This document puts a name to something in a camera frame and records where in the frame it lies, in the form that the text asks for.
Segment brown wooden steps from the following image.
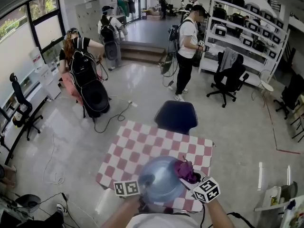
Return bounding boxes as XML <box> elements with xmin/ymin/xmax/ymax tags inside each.
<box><xmin>120</xmin><ymin>40</ymin><xmax>166</xmax><ymax>64</ymax></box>

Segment red white checkered tablecloth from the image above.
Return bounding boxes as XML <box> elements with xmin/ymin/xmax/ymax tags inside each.
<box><xmin>95</xmin><ymin>120</ymin><xmax>216</xmax><ymax>213</ymax></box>

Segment grey round basin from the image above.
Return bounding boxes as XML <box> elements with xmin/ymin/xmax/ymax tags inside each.
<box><xmin>15</xmin><ymin>193</ymin><xmax>41</xmax><ymax>213</ymax></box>

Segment person's right forearm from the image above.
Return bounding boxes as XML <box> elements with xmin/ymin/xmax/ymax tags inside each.
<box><xmin>204</xmin><ymin>197</ymin><xmax>236</xmax><ymax>228</ymax></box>

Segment cardboard box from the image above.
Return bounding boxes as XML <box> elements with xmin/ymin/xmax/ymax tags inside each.
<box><xmin>146</xmin><ymin>7</ymin><xmax>162</xmax><ymax>21</ymax></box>

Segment group of white equipment cases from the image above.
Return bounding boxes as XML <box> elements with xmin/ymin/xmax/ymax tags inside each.
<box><xmin>212</xmin><ymin>2</ymin><xmax>285</xmax><ymax>59</ymax></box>

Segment white wire chair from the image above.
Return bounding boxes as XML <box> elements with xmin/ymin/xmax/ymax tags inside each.
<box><xmin>251</xmin><ymin>69</ymin><xmax>277</xmax><ymax>102</ymax></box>

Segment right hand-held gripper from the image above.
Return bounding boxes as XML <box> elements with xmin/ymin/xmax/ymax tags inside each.
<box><xmin>179</xmin><ymin>170</ymin><xmax>221</xmax><ymax>203</ymax></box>

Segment colourful printed box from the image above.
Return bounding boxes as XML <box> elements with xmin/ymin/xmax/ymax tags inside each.
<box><xmin>284</xmin><ymin>196</ymin><xmax>304</xmax><ymax>228</ymax></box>

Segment grey locker cabinet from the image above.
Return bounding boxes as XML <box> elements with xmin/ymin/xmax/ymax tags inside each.
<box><xmin>75</xmin><ymin>0</ymin><xmax>103</xmax><ymax>41</ymax></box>

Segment thick black gripper cable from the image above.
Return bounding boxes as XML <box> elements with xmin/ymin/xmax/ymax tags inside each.
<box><xmin>200</xmin><ymin>203</ymin><xmax>256</xmax><ymax>228</ymax></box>

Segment dark blue chair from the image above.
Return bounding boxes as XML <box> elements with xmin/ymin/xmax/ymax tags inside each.
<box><xmin>153</xmin><ymin>100</ymin><xmax>198</xmax><ymax>135</ymax></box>

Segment person's left forearm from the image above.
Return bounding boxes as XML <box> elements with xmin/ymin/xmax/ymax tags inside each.
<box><xmin>101</xmin><ymin>195</ymin><xmax>141</xmax><ymax>228</ymax></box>

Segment white floor cable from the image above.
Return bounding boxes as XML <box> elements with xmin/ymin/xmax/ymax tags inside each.
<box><xmin>42</xmin><ymin>132</ymin><xmax>67</xmax><ymax>185</ymax></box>

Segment round wooden table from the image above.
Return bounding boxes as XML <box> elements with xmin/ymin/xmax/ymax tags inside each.
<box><xmin>293</xmin><ymin>95</ymin><xmax>304</xmax><ymax>118</ymax></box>

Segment white long counter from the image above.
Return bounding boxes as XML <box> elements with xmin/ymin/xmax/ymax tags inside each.
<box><xmin>0</xmin><ymin>79</ymin><xmax>48</xmax><ymax>166</ymax></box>

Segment white carton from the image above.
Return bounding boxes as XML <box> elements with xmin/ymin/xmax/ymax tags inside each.
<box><xmin>262</xmin><ymin>186</ymin><xmax>282</xmax><ymax>208</ymax></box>

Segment white water dispenser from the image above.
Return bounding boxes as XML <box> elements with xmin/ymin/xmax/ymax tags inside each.
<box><xmin>28</xmin><ymin>47</ymin><xmax>62</xmax><ymax>100</ymax></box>

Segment black floor cable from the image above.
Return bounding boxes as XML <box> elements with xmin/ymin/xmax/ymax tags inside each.
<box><xmin>94</xmin><ymin>102</ymin><xmax>131</xmax><ymax>134</ymax></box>

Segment pink armchair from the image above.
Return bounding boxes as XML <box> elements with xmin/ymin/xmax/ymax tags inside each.
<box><xmin>59</xmin><ymin>74</ymin><xmax>84</xmax><ymax>105</ymax></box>

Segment person's white shirt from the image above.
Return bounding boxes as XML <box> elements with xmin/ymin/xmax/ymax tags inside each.
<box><xmin>125</xmin><ymin>212</ymin><xmax>200</xmax><ymax>228</ymax></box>

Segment black framed window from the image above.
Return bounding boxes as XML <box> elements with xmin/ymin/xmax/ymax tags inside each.
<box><xmin>0</xmin><ymin>0</ymin><xmax>66</xmax><ymax>57</ymax></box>

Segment big blue plate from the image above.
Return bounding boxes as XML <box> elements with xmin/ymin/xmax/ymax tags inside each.
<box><xmin>137</xmin><ymin>155</ymin><xmax>190</xmax><ymax>203</ymax></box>

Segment large black backpack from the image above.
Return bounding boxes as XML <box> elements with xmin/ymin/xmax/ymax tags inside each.
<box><xmin>68</xmin><ymin>50</ymin><xmax>110</xmax><ymax>117</ymax></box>

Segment white shelf unit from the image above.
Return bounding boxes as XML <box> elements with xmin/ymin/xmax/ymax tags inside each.
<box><xmin>198</xmin><ymin>0</ymin><xmax>291</xmax><ymax>85</ymax></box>

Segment purple cloth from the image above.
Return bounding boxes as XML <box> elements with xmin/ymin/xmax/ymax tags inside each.
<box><xmin>174</xmin><ymin>157</ymin><xmax>198</xmax><ymax>184</ymax></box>

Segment white desk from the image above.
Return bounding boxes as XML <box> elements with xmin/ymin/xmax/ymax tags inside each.
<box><xmin>254</xmin><ymin>199</ymin><xmax>292</xmax><ymax>213</ymax></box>

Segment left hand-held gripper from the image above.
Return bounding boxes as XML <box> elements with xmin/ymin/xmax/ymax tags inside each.
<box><xmin>113</xmin><ymin>174</ymin><xmax>155</xmax><ymax>208</ymax></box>

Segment grey garment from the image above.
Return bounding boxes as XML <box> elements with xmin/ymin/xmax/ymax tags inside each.
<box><xmin>218</xmin><ymin>47</ymin><xmax>238</xmax><ymax>73</ymax></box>

